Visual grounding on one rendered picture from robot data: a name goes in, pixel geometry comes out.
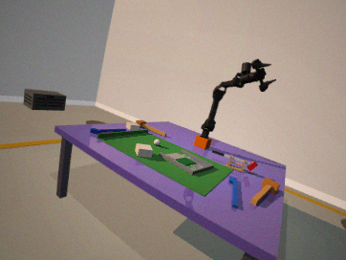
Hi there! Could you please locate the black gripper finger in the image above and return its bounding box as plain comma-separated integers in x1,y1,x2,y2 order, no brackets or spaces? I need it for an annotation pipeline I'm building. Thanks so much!
263,79,276,89
255,60,271,69

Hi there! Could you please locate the green putting mat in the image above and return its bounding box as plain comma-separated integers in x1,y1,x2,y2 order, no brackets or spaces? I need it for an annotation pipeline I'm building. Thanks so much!
98,133,233,196

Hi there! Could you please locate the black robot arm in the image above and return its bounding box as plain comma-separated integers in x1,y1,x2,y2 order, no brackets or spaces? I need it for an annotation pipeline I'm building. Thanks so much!
200,62,267,139

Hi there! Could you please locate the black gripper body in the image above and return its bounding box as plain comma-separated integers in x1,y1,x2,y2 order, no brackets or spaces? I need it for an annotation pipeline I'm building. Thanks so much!
247,58,268,92

